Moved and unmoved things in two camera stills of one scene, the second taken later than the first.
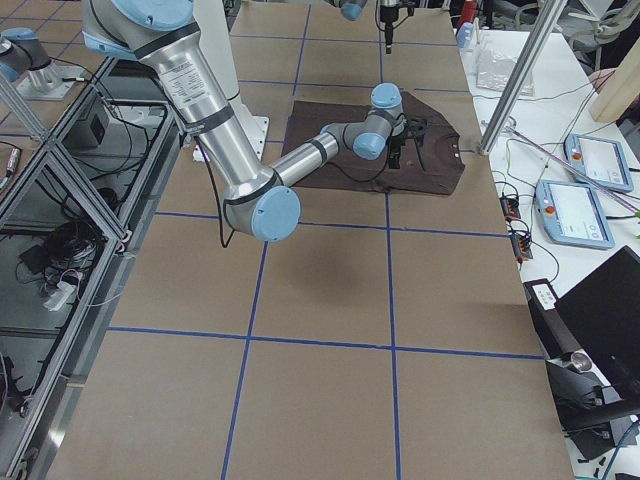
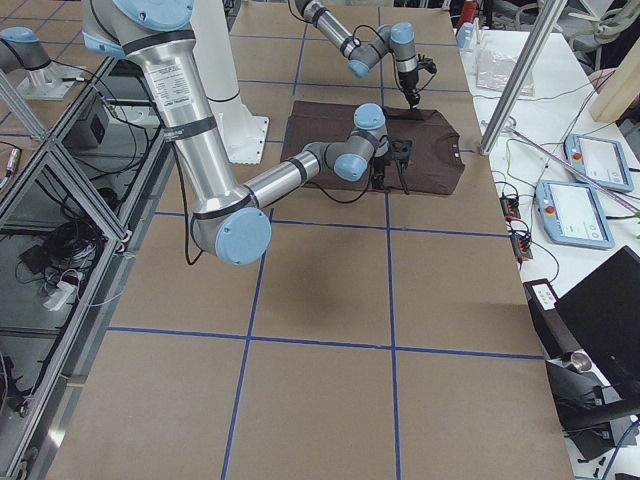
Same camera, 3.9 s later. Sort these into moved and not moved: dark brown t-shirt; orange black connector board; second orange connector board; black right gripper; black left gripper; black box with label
Moved: black right gripper; black left gripper
Not moved: orange black connector board; dark brown t-shirt; second orange connector board; black box with label
